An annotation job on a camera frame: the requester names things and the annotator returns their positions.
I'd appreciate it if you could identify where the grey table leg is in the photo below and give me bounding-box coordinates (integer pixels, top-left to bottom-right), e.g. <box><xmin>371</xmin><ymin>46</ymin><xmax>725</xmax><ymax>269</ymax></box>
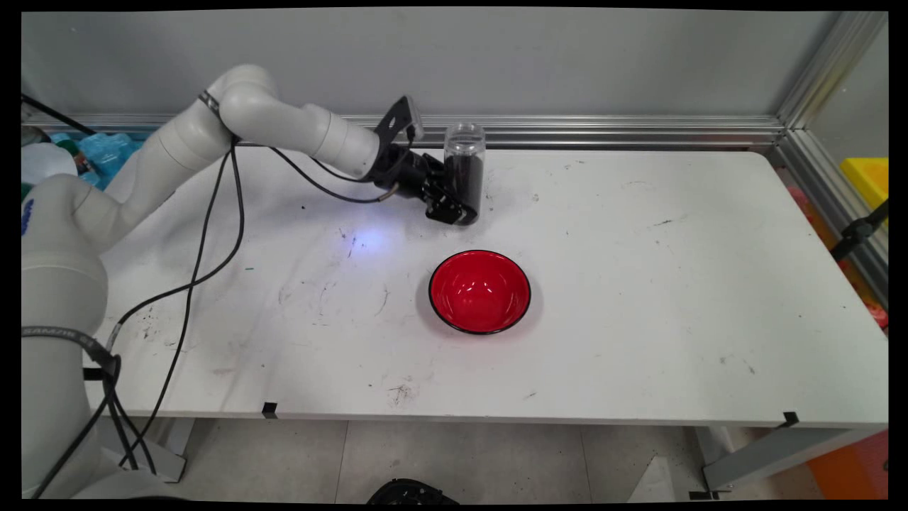
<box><xmin>692</xmin><ymin>426</ymin><xmax>887</xmax><ymax>494</ymax></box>
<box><xmin>96</xmin><ymin>417</ymin><xmax>196</xmax><ymax>483</ymax></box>

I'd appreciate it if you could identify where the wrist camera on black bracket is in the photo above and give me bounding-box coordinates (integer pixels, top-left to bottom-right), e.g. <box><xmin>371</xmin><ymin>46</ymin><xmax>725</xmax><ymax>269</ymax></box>
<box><xmin>374</xmin><ymin>95</ymin><xmax>425</xmax><ymax>153</ymax></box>

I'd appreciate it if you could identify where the black printed velcro strap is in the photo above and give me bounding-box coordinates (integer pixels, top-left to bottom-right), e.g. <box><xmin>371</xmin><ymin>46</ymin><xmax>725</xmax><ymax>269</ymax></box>
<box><xmin>21</xmin><ymin>325</ymin><xmax>121</xmax><ymax>380</ymax></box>

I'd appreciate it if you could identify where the aluminium corner post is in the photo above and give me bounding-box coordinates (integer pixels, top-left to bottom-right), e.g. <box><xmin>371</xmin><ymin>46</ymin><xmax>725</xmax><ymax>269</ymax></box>
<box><xmin>777</xmin><ymin>11</ymin><xmax>889</xmax><ymax>132</ymax></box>

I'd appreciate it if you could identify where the black camera cable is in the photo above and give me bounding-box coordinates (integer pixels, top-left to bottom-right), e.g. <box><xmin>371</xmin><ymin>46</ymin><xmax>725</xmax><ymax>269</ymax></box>
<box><xmin>28</xmin><ymin>124</ymin><xmax>416</xmax><ymax>499</ymax></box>

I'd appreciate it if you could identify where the small green red item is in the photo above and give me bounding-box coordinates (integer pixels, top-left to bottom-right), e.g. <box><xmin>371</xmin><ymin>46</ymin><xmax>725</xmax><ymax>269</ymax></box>
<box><xmin>55</xmin><ymin>138</ymin><xmax>93</xmax><ymax>177</ymax></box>

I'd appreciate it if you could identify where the blue plastic bag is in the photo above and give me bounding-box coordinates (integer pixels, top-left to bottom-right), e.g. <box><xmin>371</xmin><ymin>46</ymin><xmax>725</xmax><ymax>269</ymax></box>
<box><xmin>50</xmin><ymin>131</ymin><xmax>146</xmax><ymax>189</ymax></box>

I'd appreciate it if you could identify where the short aluminium frame rail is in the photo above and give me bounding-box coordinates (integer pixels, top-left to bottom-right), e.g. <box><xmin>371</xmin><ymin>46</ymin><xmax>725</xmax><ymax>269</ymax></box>
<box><xmin>773</xmin><ymin>128</ymin><xmax>889</xmax><ymax>313</ymax></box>

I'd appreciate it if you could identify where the red bowl with black rim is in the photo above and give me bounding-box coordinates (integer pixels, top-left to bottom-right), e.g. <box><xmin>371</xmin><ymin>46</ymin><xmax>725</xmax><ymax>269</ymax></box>
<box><xmin>428</xmin><ymin>249</ymin><xmax>532</xmax><ymax>336</ymax></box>

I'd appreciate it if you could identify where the clear jar of black granules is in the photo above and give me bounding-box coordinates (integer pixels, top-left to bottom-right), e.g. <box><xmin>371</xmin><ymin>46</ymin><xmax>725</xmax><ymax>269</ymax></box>
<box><xmin>443</xmin><ymin>122</ymin><xmax>487</xmax><ymax>226</ymax></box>

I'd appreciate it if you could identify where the black object on floor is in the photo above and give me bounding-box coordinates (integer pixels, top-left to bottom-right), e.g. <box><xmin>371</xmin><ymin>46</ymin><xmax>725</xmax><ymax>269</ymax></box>
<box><xmin>365</xmin><ymin>478</ymin><xmax>462</xmax><ymax>506</ymax></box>

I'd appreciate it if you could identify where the white round bottle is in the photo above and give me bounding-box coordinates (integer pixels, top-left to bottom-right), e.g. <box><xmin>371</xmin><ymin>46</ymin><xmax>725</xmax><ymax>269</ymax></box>
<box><xmin>21</xmin><ymin>142</ymin><xmax>79</xmax><ymax>187</ymax></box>

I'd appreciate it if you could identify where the long aluminium frame rail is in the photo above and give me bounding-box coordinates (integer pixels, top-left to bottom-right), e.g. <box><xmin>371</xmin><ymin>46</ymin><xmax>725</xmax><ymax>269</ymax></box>
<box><xmin>21</xmin><ymin>114</ymin><xmax>785</xmax><ymax>150</ymax></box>

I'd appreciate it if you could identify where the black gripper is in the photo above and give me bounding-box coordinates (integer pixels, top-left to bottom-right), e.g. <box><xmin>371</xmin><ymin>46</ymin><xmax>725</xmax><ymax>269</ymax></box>
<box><xmin>369</xmin><ymin>145</ymin><xmax>479</xmax><ymax>226</ymax></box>

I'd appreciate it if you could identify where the orange box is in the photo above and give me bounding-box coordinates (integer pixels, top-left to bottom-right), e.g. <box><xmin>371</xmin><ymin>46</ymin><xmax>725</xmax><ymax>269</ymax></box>
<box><xmin>805</xmin><ymin>429</ymin><xmax>889</xmax><ymax>499</ymax></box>

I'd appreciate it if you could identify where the black pole with clamp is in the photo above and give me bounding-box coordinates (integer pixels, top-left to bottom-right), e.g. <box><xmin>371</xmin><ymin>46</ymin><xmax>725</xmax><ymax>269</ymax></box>
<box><xmin>830</xmin><ymin>200</ymin><xmax>889</xmax><ymax>261</ymax></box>

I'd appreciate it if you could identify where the yellow plastic box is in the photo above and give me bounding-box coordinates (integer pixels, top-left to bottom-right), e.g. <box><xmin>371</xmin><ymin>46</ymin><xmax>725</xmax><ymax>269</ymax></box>
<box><xmin>840</xmin><ymin>158</ymin><xmax>889</xmax><ymax>228</ymax></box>

